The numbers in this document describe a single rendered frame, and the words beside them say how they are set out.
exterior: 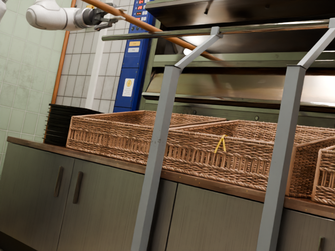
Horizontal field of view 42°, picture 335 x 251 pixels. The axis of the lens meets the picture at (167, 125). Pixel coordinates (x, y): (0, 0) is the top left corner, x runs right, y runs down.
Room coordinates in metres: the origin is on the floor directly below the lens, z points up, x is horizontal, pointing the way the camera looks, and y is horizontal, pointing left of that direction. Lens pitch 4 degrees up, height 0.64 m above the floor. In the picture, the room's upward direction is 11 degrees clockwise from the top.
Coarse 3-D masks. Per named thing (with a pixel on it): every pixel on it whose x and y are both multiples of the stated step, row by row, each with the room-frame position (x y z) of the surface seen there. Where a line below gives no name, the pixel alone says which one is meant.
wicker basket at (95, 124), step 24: (72, 120) 2.07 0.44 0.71; (96, 120) 1.95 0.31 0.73; (120, 120) 2.30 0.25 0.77; (144, 120) 2.38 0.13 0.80; (192, 120) 2.18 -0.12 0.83; (216, 120) 2.00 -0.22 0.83; (72, 144) 2.04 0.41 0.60; (96, 144) 1.93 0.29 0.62; (120, 144) 1.83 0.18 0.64; (144, 144) 1.75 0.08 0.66
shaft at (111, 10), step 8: (88, 0) 1.72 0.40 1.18; (96, 0) 1.75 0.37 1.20; (104, 8) 1.78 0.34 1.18; (112, 8) 1.81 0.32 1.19; (128, 16) 1.87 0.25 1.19; (136, 24) 1.92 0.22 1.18; (144, 24) 1.95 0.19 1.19; (168, 40) 2.09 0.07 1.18; (176, 40) 2.11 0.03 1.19; (192, 48) 2.21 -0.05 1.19
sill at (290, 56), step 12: (156, 60) 2.46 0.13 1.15; (168, 60) 2.39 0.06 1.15; (204, 60) 2.22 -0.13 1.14; (216, 60) 2.17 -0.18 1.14; (228, 60) 2.12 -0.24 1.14; (240, 60) 2.08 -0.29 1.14; (252, 60) 2.03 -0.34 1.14; (264, 60) 1.99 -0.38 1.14; (276, 60) 1.95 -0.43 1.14; (288, 60) 1.91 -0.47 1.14; (300, 60) 1.87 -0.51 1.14
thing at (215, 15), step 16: (192, 0) 2.13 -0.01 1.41; (208, 0) 2.06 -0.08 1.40; (224, 0) 2.02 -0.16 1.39; (240, 0) 1.97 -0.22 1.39; (256, 0) 1.93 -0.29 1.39; (272, 0) 1.89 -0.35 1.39; (288, 0) 1.85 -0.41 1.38; (304, 0) 1.81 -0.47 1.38; (320, 0) 1.78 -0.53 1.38; (160, 16) 2.39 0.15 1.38; (176, 16) 2.33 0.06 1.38; (192, 16) 2.27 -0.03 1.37; (208, 16) 2.22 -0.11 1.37; (224, 16) 2.16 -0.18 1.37; (240, 16) 2.11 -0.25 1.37; (256, 16) 2.07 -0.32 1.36; (272, 16) 2.02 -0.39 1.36; (288, 16) 1.98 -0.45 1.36
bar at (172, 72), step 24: (264, 24) 1.58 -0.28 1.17; (288, 24) 1.51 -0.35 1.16; (312, 24) 1.45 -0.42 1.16; (312, 48) 1.32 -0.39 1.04; (168, 72) 1.55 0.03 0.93; (288, 72) 1.24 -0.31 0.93; (168, 96) 1.55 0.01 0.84; (288, 96) 1.23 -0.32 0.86; (168, 120) 1.56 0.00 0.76; (288, 120) 1.22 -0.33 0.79; (288, 144) 1.23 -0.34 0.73; (288, 168) 1.24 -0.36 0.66; (144, 192) 1.56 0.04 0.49; (144, 216) 1.55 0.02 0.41; (264, 216) 1.24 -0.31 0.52; (144, 240) 1.56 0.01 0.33; (264, 240) 1.23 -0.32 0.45
